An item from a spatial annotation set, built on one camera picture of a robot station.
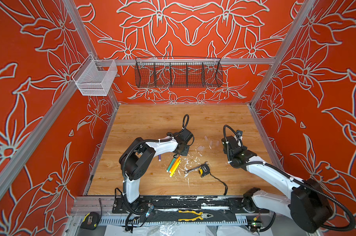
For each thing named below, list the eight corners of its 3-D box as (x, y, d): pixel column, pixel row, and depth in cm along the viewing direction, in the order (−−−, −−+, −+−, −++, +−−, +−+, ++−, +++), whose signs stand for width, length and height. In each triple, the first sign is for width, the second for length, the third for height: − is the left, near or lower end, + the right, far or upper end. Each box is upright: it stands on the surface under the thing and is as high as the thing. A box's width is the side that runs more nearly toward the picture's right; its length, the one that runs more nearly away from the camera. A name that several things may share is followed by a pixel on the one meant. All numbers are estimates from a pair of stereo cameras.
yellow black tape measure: (199, 177, 84) (200, 175, 81) (198, 166, 88) (198, 164, 85) (209, 177, 84) (210, 175, 81) (208, 166, 88) (209, 164, 85)
